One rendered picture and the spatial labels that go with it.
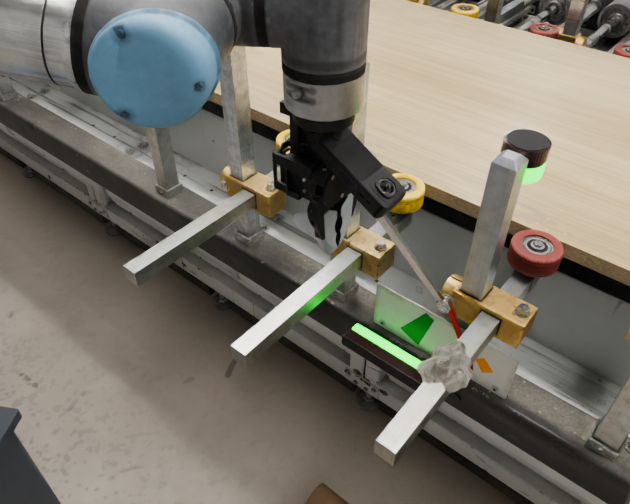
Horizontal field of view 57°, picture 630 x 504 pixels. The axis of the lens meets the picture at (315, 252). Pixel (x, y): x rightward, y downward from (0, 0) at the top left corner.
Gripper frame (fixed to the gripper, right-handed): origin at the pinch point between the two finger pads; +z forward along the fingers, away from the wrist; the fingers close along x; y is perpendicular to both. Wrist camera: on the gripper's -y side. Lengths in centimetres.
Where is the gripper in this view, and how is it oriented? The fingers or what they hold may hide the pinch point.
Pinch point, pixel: (334, 247)
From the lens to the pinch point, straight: 76.9
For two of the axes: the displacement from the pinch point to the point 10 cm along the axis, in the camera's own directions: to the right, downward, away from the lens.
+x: -6.2, 5.2, -5.8
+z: 0.0, 7.4, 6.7
